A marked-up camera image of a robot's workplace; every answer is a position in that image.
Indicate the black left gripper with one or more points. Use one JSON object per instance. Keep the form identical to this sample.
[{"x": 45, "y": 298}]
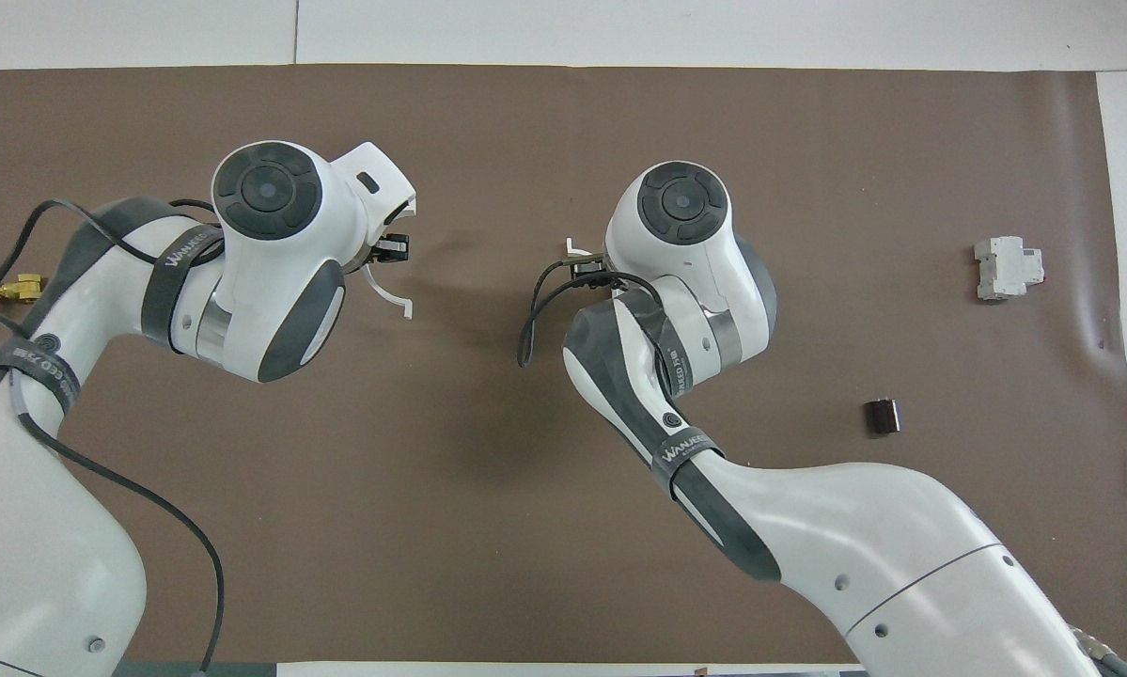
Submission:
[{"x": 394, "y": 248}]

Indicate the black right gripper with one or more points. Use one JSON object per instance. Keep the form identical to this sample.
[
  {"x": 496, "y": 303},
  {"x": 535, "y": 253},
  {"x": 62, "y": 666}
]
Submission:
[{"x": 589, "y": 270}]

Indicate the white half pipe clamp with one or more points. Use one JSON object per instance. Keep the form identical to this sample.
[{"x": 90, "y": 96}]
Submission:
[
  {"x": 577, "y": 250},
  {"x": 392, "y": 296}
]

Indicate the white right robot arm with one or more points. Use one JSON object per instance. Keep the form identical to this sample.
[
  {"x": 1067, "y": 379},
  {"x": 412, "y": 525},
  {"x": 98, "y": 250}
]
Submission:
[{"x": 854, "y": 536}]

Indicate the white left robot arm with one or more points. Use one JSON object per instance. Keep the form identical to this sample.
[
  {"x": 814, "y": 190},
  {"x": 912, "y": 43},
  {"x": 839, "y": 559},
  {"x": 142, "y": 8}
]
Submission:
[{"x": 272, "y": 282}]

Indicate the brown paper table mat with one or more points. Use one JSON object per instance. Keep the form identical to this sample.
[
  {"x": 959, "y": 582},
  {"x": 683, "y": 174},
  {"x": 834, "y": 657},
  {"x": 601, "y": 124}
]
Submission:
[{"x": 488, "y": 517}]

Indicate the small dark brown cylinder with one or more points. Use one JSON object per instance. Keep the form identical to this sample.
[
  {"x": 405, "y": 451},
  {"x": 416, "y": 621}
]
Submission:
[{"x": 884, "y": 417}]

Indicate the white circuit breaker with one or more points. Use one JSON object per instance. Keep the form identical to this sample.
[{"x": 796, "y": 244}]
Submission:
[{"x": 1000, "y": 268}]

